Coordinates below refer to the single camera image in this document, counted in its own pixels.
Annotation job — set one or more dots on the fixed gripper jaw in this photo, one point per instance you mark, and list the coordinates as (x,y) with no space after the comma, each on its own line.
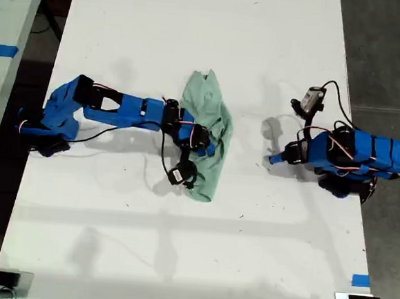
(211,149)
(276,160)

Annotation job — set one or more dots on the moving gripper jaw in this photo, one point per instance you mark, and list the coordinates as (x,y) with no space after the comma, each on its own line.
(280,154)
(201,153)

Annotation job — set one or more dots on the pale green T-shirt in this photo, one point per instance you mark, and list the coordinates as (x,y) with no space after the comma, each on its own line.
(207,98)

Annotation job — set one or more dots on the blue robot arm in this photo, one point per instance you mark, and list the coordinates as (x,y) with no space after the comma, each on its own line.
(126,114)
(369,156)

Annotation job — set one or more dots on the short blue tape strip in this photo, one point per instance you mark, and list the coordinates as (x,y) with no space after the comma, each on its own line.
(361,280)

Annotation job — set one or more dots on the long blue tape strip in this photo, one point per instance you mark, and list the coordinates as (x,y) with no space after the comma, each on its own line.
(1,50)

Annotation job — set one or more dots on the white side table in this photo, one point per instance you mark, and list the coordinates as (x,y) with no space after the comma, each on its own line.
(10,10)

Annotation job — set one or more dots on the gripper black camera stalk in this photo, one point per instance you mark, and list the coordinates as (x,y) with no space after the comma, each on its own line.
(309,120)
(185,156)

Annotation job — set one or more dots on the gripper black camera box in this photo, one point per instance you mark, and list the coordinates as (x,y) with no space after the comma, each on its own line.
(310,98)
(181,175)

